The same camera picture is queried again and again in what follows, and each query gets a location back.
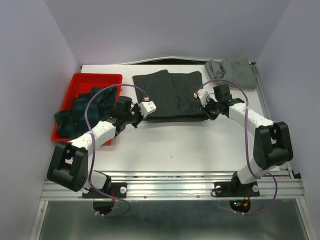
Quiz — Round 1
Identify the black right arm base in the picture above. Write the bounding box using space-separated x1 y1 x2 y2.
211 181 260 198

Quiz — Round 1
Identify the grey dotted skirt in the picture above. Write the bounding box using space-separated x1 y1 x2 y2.
132 69 208 123

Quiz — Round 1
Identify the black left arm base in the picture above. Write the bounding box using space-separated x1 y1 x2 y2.
82 182 127 199

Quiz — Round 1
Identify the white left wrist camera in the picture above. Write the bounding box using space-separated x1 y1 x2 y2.
138 101 157 118

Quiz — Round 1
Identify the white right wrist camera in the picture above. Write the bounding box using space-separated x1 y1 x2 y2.
193 88 211 107

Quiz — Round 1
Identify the folded pink patterned skirt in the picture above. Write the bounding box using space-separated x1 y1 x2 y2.
229 85 243 90

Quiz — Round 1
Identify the green plaid skirt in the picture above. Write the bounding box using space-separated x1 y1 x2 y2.
54 87 118 139

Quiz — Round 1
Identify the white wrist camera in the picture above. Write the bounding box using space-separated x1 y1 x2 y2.
193 88 211 107
138 101 157 118

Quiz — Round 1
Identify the aluminium frame rail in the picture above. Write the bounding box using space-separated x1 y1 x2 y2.
39 170 306 201

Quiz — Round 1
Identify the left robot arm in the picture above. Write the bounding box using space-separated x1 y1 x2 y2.
47 96 153 197

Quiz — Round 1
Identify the folded light grey skirt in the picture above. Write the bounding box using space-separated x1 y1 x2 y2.
204 57 257 90

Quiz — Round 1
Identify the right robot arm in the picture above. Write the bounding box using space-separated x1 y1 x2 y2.
194 84 294 195

